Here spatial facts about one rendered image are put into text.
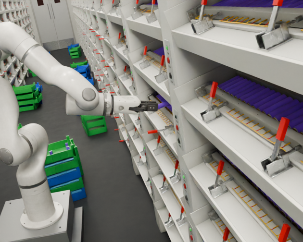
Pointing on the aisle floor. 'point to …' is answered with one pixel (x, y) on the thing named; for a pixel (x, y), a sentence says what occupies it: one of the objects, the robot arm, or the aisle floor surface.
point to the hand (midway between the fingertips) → (151, 106)
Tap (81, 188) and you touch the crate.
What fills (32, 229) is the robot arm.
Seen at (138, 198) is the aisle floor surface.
